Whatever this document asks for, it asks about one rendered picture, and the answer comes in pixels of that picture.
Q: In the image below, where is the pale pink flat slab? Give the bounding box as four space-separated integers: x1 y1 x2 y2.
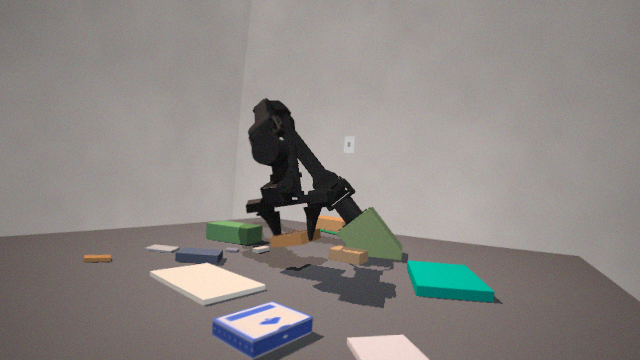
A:
347 335 429 360

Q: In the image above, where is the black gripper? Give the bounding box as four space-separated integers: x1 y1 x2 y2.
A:
246 167 336 241

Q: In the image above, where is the orange-brown wooden bar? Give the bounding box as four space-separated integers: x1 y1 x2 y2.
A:
84 255 111 262

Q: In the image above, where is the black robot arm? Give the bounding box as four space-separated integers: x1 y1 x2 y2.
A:
248 98 365 227

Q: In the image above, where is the teal flat box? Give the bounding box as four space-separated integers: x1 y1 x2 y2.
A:
407 261 494 302

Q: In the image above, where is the orange wooden ball-in-hole puzzle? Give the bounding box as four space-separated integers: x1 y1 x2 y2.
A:
270 228 321 248

